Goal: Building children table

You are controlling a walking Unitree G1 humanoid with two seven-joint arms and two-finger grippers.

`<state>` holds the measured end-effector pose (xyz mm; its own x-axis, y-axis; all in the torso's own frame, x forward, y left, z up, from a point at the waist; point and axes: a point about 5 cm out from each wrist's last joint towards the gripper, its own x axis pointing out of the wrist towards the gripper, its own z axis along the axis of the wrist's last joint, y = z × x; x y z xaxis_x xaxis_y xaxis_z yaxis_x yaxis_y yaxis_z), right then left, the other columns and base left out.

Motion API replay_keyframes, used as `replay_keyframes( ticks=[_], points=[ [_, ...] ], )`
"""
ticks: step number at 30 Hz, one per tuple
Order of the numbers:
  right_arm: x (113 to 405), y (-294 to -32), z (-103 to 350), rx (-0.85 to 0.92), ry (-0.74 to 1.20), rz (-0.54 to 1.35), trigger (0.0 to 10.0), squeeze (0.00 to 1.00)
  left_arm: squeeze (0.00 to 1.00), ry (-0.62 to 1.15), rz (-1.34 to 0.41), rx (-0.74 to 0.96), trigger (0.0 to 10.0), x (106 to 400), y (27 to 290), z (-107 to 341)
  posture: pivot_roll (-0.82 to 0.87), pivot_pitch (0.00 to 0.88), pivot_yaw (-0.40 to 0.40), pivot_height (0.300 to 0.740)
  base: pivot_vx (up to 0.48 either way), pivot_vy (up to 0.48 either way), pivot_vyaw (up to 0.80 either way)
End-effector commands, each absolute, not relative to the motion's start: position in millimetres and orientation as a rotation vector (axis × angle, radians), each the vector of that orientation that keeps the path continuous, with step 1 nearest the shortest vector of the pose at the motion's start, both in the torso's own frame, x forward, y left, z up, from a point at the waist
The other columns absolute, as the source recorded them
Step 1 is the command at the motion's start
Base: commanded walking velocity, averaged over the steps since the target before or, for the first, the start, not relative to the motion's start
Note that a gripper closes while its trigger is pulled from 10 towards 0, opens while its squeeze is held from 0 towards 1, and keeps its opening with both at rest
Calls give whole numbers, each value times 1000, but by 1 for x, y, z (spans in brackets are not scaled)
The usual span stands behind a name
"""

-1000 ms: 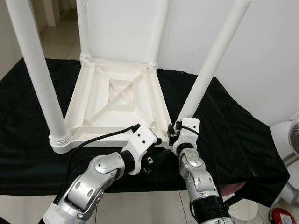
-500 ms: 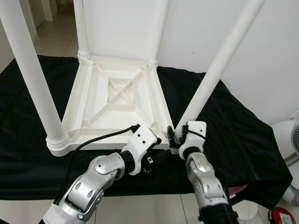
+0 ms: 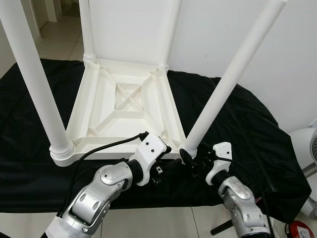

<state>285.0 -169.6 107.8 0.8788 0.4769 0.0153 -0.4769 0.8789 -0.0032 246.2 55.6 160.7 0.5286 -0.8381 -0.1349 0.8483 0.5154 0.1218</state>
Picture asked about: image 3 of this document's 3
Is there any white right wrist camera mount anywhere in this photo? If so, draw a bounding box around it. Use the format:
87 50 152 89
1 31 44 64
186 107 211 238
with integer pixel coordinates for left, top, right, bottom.
205 142 233 185

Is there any white door frame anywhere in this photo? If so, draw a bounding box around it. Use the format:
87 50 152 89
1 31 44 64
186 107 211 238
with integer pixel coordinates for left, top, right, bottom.
30 0 62 35

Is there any white electric fan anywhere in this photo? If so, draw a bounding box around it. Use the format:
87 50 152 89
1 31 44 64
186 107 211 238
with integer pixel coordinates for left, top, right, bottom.
290 126 317 219

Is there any black table cloth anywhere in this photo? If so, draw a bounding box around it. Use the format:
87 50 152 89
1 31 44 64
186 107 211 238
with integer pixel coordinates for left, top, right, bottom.
0 59 313 224

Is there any red round object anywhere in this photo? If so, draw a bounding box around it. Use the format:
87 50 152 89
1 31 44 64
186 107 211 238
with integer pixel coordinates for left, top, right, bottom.
287 221 315 238

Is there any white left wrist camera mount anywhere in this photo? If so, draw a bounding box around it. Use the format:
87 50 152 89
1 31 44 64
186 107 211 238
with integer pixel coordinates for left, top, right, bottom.
130 133 171 186

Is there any white plastic table leg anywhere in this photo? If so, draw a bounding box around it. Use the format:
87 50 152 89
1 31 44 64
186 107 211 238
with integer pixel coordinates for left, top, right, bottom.
78 0 97 64
158 0 181 70
181 0 288 155
0 0 75 159

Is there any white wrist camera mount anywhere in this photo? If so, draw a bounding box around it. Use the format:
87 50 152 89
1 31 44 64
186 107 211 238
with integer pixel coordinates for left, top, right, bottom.
130 133 171 186
205 142 233 185

